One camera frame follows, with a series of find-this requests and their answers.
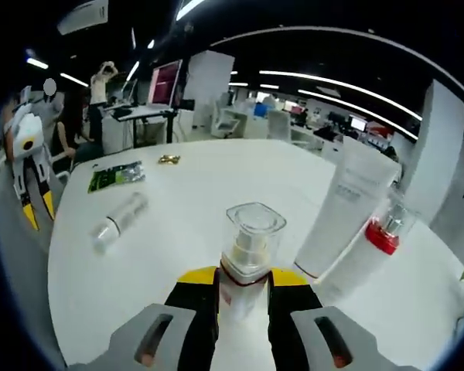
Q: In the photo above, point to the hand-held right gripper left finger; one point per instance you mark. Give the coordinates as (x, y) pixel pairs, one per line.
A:
(193, 317)

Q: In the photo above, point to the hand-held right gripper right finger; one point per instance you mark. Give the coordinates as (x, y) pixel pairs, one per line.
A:
(294, 320)

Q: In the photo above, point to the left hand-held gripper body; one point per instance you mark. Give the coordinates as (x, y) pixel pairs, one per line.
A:
(29, 133)

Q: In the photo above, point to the green skincare sachet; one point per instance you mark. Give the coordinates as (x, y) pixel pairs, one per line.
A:
(112, 178)

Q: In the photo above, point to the slim silver skincare bottle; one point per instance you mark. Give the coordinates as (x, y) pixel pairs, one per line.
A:
(120, 220)

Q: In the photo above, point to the square clear-cap skincare bottle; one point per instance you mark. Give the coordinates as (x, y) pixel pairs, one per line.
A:
(251, 239)

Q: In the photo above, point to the red-collar pump skincare bottle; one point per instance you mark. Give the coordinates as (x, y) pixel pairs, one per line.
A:
(381, 235)

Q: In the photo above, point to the white skincare tube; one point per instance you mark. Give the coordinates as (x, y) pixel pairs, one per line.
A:
(344, 208)

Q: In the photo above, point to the gold skincare sachet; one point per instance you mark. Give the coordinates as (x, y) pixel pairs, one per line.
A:
(169, 159)

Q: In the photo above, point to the blue storage box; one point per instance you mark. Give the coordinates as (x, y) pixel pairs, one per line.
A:
(261, 109)

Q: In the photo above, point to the white standing desk black legs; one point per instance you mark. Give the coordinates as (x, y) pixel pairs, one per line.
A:
(139, 112)

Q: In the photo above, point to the white ceiling air conditioner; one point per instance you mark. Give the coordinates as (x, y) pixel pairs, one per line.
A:
(83, 17)

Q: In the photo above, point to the laptop with purple screen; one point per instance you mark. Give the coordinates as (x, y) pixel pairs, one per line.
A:
(164, 83)

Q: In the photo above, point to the wide ceiling light strip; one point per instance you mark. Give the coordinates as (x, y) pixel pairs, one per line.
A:
(187, 8)

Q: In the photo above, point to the small bright monitor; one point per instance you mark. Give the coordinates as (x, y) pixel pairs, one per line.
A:
(357, 123)

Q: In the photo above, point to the thin ceiling light strip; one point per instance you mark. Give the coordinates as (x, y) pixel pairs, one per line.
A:
(270, 72)
(307, 92)

